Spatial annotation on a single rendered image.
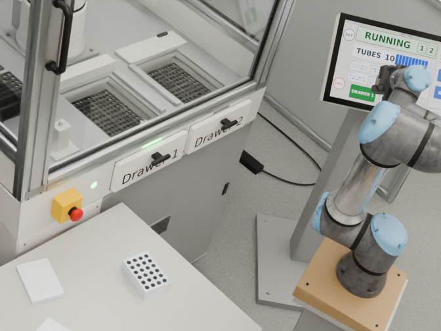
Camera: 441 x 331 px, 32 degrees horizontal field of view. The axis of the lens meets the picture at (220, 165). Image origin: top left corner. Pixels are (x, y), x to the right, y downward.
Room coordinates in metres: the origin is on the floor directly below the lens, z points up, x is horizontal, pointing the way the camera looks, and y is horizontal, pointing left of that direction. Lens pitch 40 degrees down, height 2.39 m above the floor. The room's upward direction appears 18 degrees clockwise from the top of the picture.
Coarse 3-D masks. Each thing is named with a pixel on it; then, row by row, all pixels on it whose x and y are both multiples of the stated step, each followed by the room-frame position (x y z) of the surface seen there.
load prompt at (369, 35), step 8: (360, 32) 2.38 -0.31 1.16; (368, 32) 2.39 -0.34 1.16; (376, 32) 2.40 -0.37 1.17; (384, 32) 2.41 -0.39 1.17; (360, 40) 2.37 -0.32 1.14; (368, 40) 2.38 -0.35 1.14; (376, 40) 2.39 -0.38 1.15; (384, 40) 2.40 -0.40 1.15; (392, 40) 2.41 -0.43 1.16; (400, 40) 2.41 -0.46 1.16; (408, 40) 2.42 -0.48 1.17; (416, 40) 2.43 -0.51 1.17; (392, 48) 2.39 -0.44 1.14; (400, 48) 2.40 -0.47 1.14; (408, 48) 2.41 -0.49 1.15; (416, 48) 2.42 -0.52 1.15; (424, 48) 2.43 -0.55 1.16; (432, 48) 2.44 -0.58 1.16; (432, 56) 2.42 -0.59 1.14
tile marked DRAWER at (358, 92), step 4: (352, 84) 2.27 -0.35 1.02; (352, 88) 2.26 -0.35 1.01; (356, 88) 2.27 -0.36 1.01; (360, 88) 2.27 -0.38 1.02; (364, 88) 2.28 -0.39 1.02; (368, 88) 2.28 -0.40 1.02; (352, 92) 2.26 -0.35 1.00; (356, 92) 2.26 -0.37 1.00; (360, 92) 2.26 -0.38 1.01; (364, 92) 2.27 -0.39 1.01; (368, 92) 2.27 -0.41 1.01; (372, 92) 2.28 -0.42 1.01; (348, 96) 2.24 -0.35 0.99; (352, 96) 2.25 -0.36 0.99; (356, 96) 2.25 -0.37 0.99; (360, 96) 2.26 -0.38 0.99; (364, 96) 2.26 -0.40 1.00; (368, 96) 2.27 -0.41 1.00; (372, 96) 2.27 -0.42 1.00; (368, 100) 2.26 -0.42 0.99; (372, 100) 2.26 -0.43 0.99
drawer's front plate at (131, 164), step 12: (180, 132) 1.84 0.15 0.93; (156, 144) 1.74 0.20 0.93; (168, 144) 1.77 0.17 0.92; (180, 144) 1.83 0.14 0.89; (132, 156) 1.66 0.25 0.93; (144, 156) 1.69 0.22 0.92; (180, 156) 1.84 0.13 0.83; (120, 168) 1.61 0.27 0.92; (132, 168) 1.65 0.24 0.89; (144, 168) 1.70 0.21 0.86; (156, 168) 1.75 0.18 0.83; (120, 180) 1.62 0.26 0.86; (132, 180) 1.66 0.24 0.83
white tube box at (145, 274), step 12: (144, 252) 1.44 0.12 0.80; (132, 264) 1.38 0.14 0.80; (144, 264) 1.41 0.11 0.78; (156, 264) 1.41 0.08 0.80; (132, 276) 1.35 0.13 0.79; (144, 276) 1.36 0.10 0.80; (156, 276) 1.37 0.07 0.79; (144, 288) 1.32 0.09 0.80; (156, 288) 1.33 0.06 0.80; (168, 288) 1.36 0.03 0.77
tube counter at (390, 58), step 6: (390, 54) 2.38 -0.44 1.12; (396, 54) 2.38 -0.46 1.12; (384, 60) 2.35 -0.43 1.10; (390, 60) 2.36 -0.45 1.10; (396, 60) 2.37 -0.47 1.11; (402, 60) 2.38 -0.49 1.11; (408, 60) 2.38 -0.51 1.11; (414, 60) 2.39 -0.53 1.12; (420, 60) 2.40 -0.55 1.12; (426, 60) 2.40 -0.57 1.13; (426, 66) 2.39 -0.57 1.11; (432, 66) 2.40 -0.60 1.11; (432, 72) 2.39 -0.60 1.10
